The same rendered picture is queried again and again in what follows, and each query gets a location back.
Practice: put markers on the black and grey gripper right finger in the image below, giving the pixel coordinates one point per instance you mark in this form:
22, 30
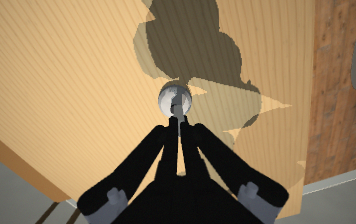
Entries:
261, 195

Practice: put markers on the grey dome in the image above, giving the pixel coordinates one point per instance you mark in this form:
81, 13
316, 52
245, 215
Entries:
174, 95

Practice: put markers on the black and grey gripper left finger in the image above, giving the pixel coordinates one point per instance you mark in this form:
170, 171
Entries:
103, 202

